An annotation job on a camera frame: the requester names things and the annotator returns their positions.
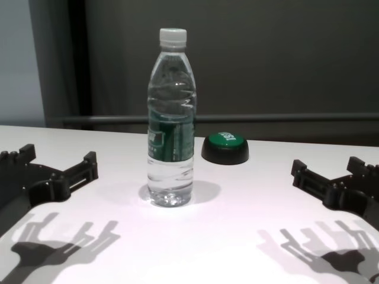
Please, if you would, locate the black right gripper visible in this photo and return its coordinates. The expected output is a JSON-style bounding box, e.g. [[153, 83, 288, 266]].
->
[[291, 156, 379, 228]]

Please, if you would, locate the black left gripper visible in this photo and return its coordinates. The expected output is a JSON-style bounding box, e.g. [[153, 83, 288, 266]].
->
[[0, 143, 99, 238]]

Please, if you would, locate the clear water bottle green label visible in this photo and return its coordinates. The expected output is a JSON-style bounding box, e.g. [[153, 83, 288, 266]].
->
[[147, 27, 198, 207]]

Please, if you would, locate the green push button black base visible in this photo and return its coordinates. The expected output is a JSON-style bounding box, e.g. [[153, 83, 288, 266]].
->
[[201, 131, 250, 164]]

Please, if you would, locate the dark horizontal wall rail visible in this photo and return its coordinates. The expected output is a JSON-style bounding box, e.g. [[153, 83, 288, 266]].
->
[[62, 113, 379, 125]]

